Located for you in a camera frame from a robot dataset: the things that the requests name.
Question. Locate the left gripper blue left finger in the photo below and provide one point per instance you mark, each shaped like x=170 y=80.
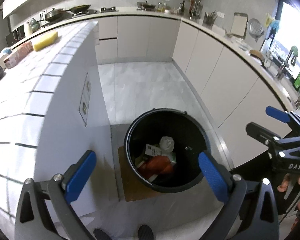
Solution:
x=77 y=175

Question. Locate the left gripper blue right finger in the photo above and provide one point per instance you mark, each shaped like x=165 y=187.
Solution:
x=218 y=177

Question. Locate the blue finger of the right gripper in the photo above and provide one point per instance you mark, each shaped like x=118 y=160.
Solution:
x=261 y=134
x=282 y=116

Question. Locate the yellow sponge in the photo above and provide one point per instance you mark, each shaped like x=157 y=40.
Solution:
x=44 y=40

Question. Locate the blue patterned paper cup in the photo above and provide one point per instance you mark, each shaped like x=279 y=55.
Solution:
x=3 y=54

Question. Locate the crumpled white paper trash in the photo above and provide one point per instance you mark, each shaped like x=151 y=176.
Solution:
x=167 y=144

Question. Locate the orange wrapper trash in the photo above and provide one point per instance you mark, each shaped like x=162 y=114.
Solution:
x=156 y=166

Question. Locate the black round trash bin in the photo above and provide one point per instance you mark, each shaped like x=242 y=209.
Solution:
x=190 y=140

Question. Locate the white label paper trash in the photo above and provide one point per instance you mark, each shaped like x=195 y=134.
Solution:
x=153 y=151

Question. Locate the right hand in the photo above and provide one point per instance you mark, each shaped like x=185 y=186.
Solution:
x=293 y=187

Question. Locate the brown cardboard mat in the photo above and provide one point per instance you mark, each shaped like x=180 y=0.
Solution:
x=133 y=188

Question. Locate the chrome sink faucet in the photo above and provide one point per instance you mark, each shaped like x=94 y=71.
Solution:
x=292 y=56

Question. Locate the black shoe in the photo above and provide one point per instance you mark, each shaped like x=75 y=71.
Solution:
x=145 y=233

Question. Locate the round metal strainer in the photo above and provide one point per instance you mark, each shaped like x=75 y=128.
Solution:
x=255 y=28

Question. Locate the white cutting board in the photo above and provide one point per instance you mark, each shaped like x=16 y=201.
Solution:
x=239 y=25

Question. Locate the white checkered tablecloth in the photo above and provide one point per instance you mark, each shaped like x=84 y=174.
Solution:
x=25 y=94

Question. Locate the knife block with utensils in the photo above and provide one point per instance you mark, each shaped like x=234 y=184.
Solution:
x=209 y=18

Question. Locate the red white carton box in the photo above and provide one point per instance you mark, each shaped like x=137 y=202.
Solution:
x=18 y=55

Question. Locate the black microwave oven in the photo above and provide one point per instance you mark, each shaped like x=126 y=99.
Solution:
x=15 y=36

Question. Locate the covered grey cooking pot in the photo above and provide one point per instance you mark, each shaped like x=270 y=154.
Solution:
x=57 y=15

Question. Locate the black wok on stove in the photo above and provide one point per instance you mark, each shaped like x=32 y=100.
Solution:
x=79 y=8

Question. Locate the wall power socket panel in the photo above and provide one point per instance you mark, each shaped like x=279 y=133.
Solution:
x=85 y=99

